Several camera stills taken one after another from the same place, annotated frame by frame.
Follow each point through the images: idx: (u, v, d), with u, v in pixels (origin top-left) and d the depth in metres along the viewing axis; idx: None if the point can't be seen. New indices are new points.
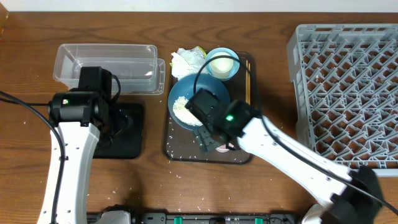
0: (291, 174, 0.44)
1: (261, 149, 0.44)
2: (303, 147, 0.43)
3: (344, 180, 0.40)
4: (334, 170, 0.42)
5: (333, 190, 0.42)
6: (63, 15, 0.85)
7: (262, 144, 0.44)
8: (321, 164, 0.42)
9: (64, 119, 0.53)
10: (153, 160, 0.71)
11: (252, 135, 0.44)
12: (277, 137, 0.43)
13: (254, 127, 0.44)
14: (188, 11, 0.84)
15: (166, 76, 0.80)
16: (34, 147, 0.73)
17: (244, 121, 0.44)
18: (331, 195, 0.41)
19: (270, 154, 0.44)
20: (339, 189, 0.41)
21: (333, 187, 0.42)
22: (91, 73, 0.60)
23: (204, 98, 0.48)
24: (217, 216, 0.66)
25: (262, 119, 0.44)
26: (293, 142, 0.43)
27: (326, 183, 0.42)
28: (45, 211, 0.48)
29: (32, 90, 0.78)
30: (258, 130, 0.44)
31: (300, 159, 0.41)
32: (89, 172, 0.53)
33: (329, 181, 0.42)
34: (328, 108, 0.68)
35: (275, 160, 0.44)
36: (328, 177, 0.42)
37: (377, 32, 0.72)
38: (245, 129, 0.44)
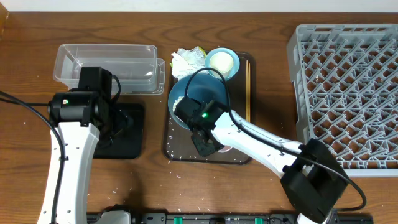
0: (253, 154, 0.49)
1: (228, 134, 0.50)
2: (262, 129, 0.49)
3: (293, 152, 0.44)
4: (287, 146, 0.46)
5: (285, 163, 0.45)
6: (63, 15, 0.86)
7: (229, 133, 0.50)
8: (275, 142, 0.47)
9: (64, 119, 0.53)
10: (153, 160, 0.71)
11: (219, 124, 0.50)
12: (240, 124, 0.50)
13: (223, 121, 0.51)
14: (188, 11, 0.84)
15: (166, 76, 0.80)
16: (34, 147, 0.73)
17: (217, 117, 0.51)
18: (283, 167, 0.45)
19: (236, 139, 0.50)
20: (290, 162, 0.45)
21: (286, 161, 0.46)
22: (91, 74, 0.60)
23: (189, 102, 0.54)
24: (217, 216, 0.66)
25: (230, 112, 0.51)
26: (254, 127, 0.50)
27: (280, 158, 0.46)
28: (45, 212, 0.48)
29: (32, 90, 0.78)
30: (226, 122, 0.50)
31: (257, 138, 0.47)
32: (89, 172, 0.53)
33: (283, 156, 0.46)
34: (328, 108, 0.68)
35: (240, 142, 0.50)
36: (282, 152, 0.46)
37: (377, 32, 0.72)
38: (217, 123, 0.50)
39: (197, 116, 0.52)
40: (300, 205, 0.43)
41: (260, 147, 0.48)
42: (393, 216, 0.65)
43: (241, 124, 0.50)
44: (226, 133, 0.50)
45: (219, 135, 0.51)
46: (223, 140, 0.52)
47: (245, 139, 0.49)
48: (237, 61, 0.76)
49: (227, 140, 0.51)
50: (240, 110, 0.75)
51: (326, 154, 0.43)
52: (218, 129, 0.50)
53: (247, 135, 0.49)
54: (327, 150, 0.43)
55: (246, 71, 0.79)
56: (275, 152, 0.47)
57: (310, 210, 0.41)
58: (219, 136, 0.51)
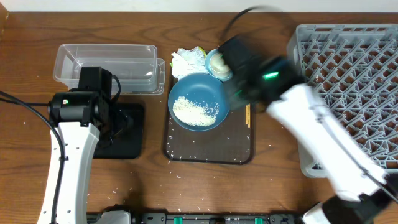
0: (331, 157, 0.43)
1: (303, 122, 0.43)
2: (356, 148, 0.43)
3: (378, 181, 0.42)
4: (371, 170, 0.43)
5: (364, 190, 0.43)
6: (63, 15, 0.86)
7: (306, 117, 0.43)
8: (360, 160, 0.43)
9: (64, 119, 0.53)
10: (153, 160, 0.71)
11: (295, 101, 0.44)
12: (322, 116, 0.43)
13: (296, 96, 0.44)
14: (187, 11, 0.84)
15: (166, 75, 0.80)
16: (34, 147, 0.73)
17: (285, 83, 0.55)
18: (360, 193, 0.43)
19: (305, 130, 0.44)
20: (370, 190, 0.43)
21: (364, 185, 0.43)
22: (91, 74, 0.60)
23: (237, 51, 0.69)
24: (217, 216, 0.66)
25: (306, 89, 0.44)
26: (346, 135, 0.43)
27: (359, 180, 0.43)
28: (45, 212, 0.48)
29: (32, 91, 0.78)
30: (300, 99, 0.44)
31: (346, 151, 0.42)
32: (89, 172, 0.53)
33: (362, 178, 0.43)
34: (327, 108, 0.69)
35: (315, 139, 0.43)
36: (363, 174, 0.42)
37: (377, 32, 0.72)
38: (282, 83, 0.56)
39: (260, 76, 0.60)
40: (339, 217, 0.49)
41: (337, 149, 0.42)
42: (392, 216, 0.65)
43: (324, 116, 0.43)
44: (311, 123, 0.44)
45: (286, 114, 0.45)
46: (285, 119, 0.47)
47: (323, 135, 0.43)
48: None
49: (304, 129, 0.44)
50: (240, 111, 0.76)
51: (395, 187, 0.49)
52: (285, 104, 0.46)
53: (333, 130, 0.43)
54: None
55: None
56: (357, 171, 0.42)
57: None
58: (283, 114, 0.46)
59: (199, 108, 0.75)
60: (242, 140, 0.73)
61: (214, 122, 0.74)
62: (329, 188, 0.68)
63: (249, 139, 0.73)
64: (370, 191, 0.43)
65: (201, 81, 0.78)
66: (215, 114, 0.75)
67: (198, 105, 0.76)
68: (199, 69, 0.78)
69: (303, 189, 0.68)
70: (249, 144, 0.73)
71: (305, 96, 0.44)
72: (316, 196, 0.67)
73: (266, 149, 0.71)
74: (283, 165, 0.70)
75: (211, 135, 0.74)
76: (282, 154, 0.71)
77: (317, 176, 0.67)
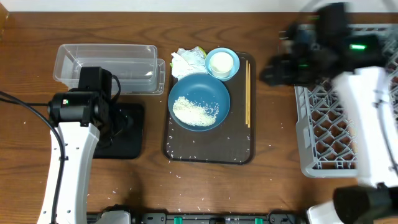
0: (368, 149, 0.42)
1: (366, 102, 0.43)
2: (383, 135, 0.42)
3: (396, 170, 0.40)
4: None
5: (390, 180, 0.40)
6: (63, 15, 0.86)
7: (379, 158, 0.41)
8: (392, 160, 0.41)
9: (65, 119, 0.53)
10: (153, 160, 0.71)
11: (370, 81, 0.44)
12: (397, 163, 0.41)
13: (366, 81, 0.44)
14: (188, 11, 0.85)
15: (166, 75, 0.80)
16: (34, 147, 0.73)
17: (365, 64, 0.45)
18: (380, 182, 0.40)
19: (362, 103, 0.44)
20: (392, 182, 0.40)
21: (393, 178, 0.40)
22: (91, 74, 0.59)
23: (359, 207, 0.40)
24: (217, 216, 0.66)
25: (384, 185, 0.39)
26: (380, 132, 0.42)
27: (388, 173, 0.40)
28: (45, 212, 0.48)
29: (32, 91, 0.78)
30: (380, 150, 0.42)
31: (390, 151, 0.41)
32: (89, 172, 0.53)
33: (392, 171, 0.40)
34: (328, 108, 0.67)
35: (369, 137, 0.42)
36: (391, 167, 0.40)
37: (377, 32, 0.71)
38: (358, 68, 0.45)
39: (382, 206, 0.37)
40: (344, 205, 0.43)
41: (377, 125, 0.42)
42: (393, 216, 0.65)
43: (382, 103, 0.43)
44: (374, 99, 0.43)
45: (361, 86, 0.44)
46: (344, 89, 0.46)
47: (376, 137, 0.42)
48: (237, 61, 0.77)
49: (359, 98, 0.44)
50: (239, 111, 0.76)
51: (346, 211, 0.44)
52: (384, 80, 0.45)
53: (384, 116, 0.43)
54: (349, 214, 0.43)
55: (246, 71, 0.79)
56: (387, 162, 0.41)
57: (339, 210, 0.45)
58: (352, 84, 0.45)
59: (199, 107, 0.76)
60: (242, 140, 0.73)
61: (214, 122, 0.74)
62: (329, 188, 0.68)
63: (249, 139, 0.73)
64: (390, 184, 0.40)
65: (201, 81, 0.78)
66: (215, 114, 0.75)
67: (198, 105, 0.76)
68: (199, 69, 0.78)
69: (303, 189, 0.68)
70: (249, 144, 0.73)
71: (380, 79, 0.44)
72: (316, 196, 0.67)
73: (267, 150, 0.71)
74: (283, 165, 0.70)
75: (211, 135, 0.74)
76: (282, 154, 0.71)
77: (317, 176, 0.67)
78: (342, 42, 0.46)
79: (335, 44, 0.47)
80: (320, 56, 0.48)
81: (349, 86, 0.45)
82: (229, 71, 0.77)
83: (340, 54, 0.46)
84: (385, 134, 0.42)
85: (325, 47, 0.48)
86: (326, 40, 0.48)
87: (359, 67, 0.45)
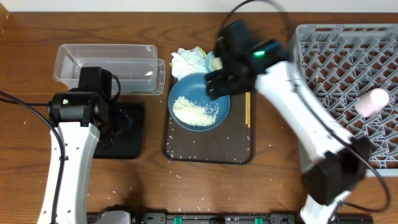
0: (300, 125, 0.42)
1: (277, 87, 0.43)
2: (318, 108, 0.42)
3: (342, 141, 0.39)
4: (339, 134, 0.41)
5: (328, 147, 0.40)
6: (63, 15, 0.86)
7: (315, 131, 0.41)
8: (328, 125, 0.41)
9: (65, 119, 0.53)
10: (153, 160, 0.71)
11: (277, 75, 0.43)
12: (333, 130, 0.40)
13: (278, 71, 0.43)
14: (188, 11, 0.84)
15: (166, 75, 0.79)
16: (34, 147, 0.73)
17: (274, 61, 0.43)
18: (325, 152, 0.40)
19: (280, 92, 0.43)
20: (335, 148, 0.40)
21: (331, 145, 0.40)
22: (91, 74, 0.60)
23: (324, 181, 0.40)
24: (217, 216, 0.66)
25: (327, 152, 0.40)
26: (313, 102, 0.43)
27: (327, 141, 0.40)
28: (45, 212, 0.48)
29: (32, 91, 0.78)
30: (303, 115, 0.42)
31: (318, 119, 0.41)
32: (89, 172, 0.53)
33: (331, 139, 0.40)
34: (327, 108, 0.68)
35: (295, 113, 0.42)
36: (329, 135, 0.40)
37: (377, 32, 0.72)
38: (270, 68, 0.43)
39: (338, 168, 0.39)
40: (313, 188, 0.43)
41: (296, 101, 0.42)
42: (393, 216, 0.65)
43: (300, 86, 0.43)
44: (277, 87, 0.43)
45: (272, 80, 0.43)
46: (266, 89, 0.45)
47: (301, 111, 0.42)
48: None
49: (271, 90, 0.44)
50: (239, 111, 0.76)
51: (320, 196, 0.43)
52: (291, 68, 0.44)
53: (306, 97, 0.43)
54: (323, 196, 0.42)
55: None
56: (324, 131, 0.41)
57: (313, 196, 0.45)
58: (267, 83, 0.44)
59: (199, 107, 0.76)
60: (242, 140, 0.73)
61: (214, 122, 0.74)
62: None
63: (249, 139, 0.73)
64: (335, 150, 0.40)
65: (201, 80, 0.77)
66: (215, 114, 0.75)
67: (198, 105, 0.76)
68: (199, 69, 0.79)
69: (303, 189, 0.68)
70: (249, 144, 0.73)
71: (288, 69, 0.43)
72: None
73: (267, 150, 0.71)
74: (283, 165, 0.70)
75: (211, 135, 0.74)
76: (282, 154, 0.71)
77: None
78: (237, 50, 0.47)
79: (240, 55, 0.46)
80: (234, 68, 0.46)
81: (265, 86, 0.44)
82: None
83: (249, 65, 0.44)
84: (314, 110, 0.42)
85: (232, 60, 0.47)
86: (227, 58, 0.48)
87: (269, 66, 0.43)
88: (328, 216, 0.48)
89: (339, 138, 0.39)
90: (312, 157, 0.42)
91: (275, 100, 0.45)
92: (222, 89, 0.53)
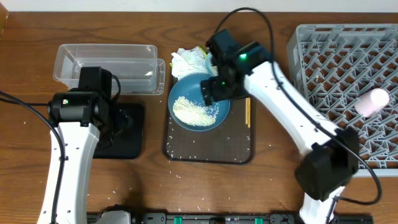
0: (288, 121, 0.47)
1: (265, 86, 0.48)
2: (303, 102, 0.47)
3: (330, 134, 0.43)
4: (324, 125, 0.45)
5: (316, 140, 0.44)
6: (63, 15, 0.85)
7: (302, 126, 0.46)
8: (313, 117, 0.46)
9: (64, 119, 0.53)
10: (153, 160, 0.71)
11: (261, 75, 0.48)
12: (319, 123, 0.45)
13: (263, 70, 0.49)
14: (188, 11, 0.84)
15: (166, 75, 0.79)
16: (34, 147, 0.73)
17: (256, 63, 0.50)
18: (313, 143, 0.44)
19: (268, 91, 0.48)
20: (322, 140, 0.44)
21: (318, 138, 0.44)
22: (91, 74, 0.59)
23: (316, 173, 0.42)
24: (217, 216, 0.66)
25: (315, 143, 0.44)
26: (297, 98, 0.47)
27: (314, 134, 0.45)
28: (45, 212, 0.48)
29: (32, 91, 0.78)
30: (289, 109, 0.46)
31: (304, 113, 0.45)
32: (89, 171, 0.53)
33: (316, 132, 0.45)
34: (328, 108, 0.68)
35: (283, 109, 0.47)
36: (315, 128, 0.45)
37: (377, 32, 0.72)
38: (255, 68, 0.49)
39: (326, 159, 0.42)
40: (309, 183, 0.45)
41: (284, 99, 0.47)
42: (393, 216, 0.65)
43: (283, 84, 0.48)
44: (262, 85, 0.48)
45: (259, 81, 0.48)
46: (252, 88, 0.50)
47: (288, 107, 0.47)
48: None
49: (257, 89, 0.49)
50: (239, 111, 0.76)
51: (315, 192, 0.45)
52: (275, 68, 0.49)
53: (291, 94, 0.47)
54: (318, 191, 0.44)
55: None
56: (310, 125, 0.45)
57: (310, 194, 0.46)
58: (254, 83, 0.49)
59: (199, 108, 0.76)
60: (242, 140, 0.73)
61: (214, 122, 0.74)
62: None
63: (249, 139, 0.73)
64: (322, 142, 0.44)
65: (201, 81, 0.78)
66: (215, 114, 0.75)
67: (198, 105, 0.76)
68: (199, 69, 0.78)
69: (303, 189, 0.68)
70: (249, 144, 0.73)
71: (270, 70, 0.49)
72: None
73: (267, 150, 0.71)
74: (283, 165, 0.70)
75: (211, 135, 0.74)
76: (282, 154, 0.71)
77: None
78: (224, 55, 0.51)
79: (227, 61, 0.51)
80: (224, 74, 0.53)
81: (252, 86, 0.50)
82: None
83: (234, 68, 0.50)
84: (299, 105, 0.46)
85: (222, 65, 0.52)
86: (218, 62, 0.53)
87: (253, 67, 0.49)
88: (327, 214, 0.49)
89: (326, 130, 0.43)
90: (302, 149, 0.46)
91: (263, 98, 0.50)
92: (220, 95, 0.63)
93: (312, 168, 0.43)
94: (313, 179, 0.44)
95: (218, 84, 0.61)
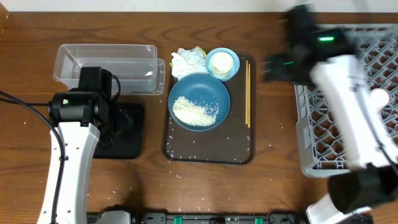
0: (347, 128, 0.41)
1: (339, 83, 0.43)
2: (372, 115, 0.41)
3: (389, 159, 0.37)
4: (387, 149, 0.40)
5: (372, 160, 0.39)
6: (63, 15, 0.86)
7: (364, 139, 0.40)
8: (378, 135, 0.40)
9: (64, 119, 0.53)
10: (153, 160, 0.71)
11: (341, 70, 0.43)
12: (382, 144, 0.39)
13: (344, 66, 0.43)
14: (188, 11, 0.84)
15: (166, 76, 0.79)
16: (34, 147, 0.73)
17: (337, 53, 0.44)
18: (368, 162, 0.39)
19: (341, 88, 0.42)
20: (379, 162, 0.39)
21: (375, 158, 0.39)
22: (91, 74, 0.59)
23: (357, 192, 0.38)
24: (217, 216, 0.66)
25: (370, 164, 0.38)
26: (369, 107, 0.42)
27: (373, 152, 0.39)
28: (45, 212, 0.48)
29: (32, 91, 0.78)
30: (357, 117, 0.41)
31: (368, 124, 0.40)
32: (89, 171, 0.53)
33: (377, 152, 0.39)
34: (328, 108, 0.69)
35: (349, 114, 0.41)
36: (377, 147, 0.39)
37: (377, 32, 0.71)
38: (336, 58, 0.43)
39: (377, 184, 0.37)
40: (342, 195, 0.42)
41: (356, 103, 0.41)
42: (393, 216, 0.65)
43: (360, 88, 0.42)
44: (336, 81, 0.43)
45: (333, 75, 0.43)
46: (324, 78, 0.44)
47: (356, 114, 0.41)
48: (237, 61, 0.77)
49: (328, 81, 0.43)
50: (239, 111, 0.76)
51: (344, 205, 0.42)
52: (356, 67, 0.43)
53: (365, 101, 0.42)
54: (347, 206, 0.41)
55: (245, 71, 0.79)
56: (372, 140, 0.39)
57: (338, 203, 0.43)
58: (329, 73, 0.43)
59: (199, 108, 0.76)
60: (242, 140, 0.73)
61: (214, 122, 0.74)
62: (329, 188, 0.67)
63: (249, 139, 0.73)
64: (379, 164, 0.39)
65: (201, 80, 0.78)
66: (215, 114, 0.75)
67: (198, 105, 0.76)
68: (199, 69, 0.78)
69: (303, 189, 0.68)
70: (249, 144, 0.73)
71: (352, 65, 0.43)
72: (316, 196, 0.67)
73: (267, 150, 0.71)
74: (283, 165, 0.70)
75: (211, 135, 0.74)
76: (282, 154, 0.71)
77: (317, 176, 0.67)
78: (302, 32, 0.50)
79: (305, 40, 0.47)
80: (296, 53, 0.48)
81: (326, 76, 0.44)
82: (233, 70, 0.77)
83: (310, 48, 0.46)
84: (369, 115, 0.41)
85: (295, 43, 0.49)
86: (291, 42, 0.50)
87: (333, 56, 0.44)
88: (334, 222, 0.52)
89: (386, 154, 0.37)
90: (351, 160, 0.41)
91: (329, 94, 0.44)
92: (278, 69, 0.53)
93: (355, 185, 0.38)
94: (348, 194, 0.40)
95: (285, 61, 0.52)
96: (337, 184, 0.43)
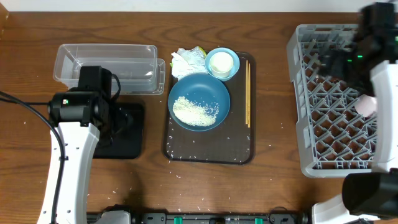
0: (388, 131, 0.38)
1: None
2: None
3: None
4: None
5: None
6: (63, 15, 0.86)
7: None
8: None
9: (64, 119, 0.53)
10: (153, 160, 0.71)
11: None
12: None
13: None
14: (188, 11, 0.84)
15: (166, 75, 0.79)
16: (34, 147, 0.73)
17: None
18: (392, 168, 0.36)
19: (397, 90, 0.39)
20: None
21: None
22: (90, 74, 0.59)
23: (373, 195, 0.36)
24: (217, 216, 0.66)
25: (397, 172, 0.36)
26: None
27: None
28: (45, 212, 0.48)
29: (32, 91, 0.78)
30: None
31: None
32: (89, 171, 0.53)
33: None
34: (328, 108, 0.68)
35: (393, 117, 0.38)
36: None
37: None
38: None
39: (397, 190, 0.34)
40: (354, 193, 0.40)
41: None
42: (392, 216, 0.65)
43: None
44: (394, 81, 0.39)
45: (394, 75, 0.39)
46: (382, 76, 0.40)
47: None
48: (237, 61, 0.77)
49: (385, 79, 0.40)
50: (239, 111, 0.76)
51: (354, 204, 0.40)
52: None
53: None
54: (357, 206, 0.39)
55: (246, 71, 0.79)
56: None
57: (348, 200, 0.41)
58: (388, 71, 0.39)
59: (199, 108, 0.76)
60: (242, 140, 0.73)
61: (214, 122, 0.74)
62: (328, 188, 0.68)
63: (249, 139, 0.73)
64: None
65: (201, 80, 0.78)
66: (215, 114, 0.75)
67: (198, 105, 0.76)
68: (199, 69, 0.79)
69: (303, 189, 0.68)
70: (249, 144, 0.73)
71: None
72: (316, 196, 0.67)
73: (267, 149, 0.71)
74: (283, 165, 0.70)
75: (211, 135, 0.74)
76: (282, 154, 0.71)
77: (317, 176, 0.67)
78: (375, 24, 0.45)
79: (378, 35, 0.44)
80: (363, 46, 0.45)
81: (385, 74, 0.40)
82: (233, 70, 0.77)
83: (382, 45, 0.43)
84: None
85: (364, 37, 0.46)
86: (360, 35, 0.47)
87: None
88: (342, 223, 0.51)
89: None
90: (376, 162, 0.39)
91: (380, 93, 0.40)
92: (337, 65, 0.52)
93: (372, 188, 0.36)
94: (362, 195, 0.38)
95: (344, 58, 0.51)
96: (351, 183, 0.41)
